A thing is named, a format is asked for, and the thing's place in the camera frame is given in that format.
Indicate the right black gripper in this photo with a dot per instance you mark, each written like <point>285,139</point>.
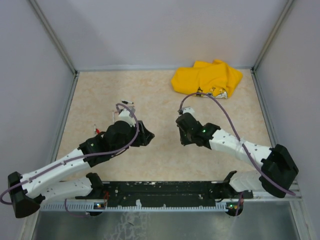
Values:
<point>183,140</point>

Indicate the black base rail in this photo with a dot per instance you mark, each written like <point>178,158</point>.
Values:
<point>156,194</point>

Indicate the black capped marker pen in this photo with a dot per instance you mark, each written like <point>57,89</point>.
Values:
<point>127,102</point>

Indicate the yellow folded t-shirt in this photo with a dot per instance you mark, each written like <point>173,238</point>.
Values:
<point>217,79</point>

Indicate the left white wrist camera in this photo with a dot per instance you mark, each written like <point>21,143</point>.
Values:
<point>126,117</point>

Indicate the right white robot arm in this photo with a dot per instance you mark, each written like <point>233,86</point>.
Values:
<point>274,168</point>

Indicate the white slotted cable duct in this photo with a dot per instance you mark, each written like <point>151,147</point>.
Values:
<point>91,206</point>

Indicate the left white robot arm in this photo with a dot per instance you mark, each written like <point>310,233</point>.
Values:
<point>29,191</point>

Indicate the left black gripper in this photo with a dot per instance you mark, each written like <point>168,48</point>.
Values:
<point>144,136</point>

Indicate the white pen red tip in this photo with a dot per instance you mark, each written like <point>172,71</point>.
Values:
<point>113,117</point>

